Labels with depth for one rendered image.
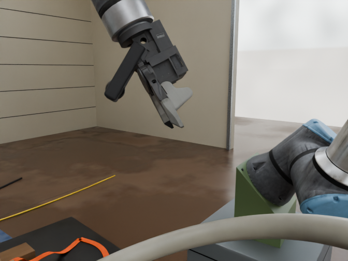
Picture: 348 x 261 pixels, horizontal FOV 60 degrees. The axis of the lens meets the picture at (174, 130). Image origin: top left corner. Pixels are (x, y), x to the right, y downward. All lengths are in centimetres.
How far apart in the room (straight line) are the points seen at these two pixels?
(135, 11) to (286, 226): 42
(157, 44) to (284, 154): 58
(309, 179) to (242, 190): 26
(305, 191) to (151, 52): 53
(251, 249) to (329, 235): 71
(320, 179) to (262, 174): 24
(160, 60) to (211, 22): 506
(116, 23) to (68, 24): 683
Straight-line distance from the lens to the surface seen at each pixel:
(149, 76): 53
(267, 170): 102
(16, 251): 258
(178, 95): 53
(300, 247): 110
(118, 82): 56
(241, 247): 105
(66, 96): 727
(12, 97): 669
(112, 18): 58
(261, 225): 41
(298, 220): 38
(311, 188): 85
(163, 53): 56
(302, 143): 97
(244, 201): 105
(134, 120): 682
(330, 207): 84
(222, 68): 543
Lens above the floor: 141
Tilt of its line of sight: 11 degrees down
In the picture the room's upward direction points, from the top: straight up
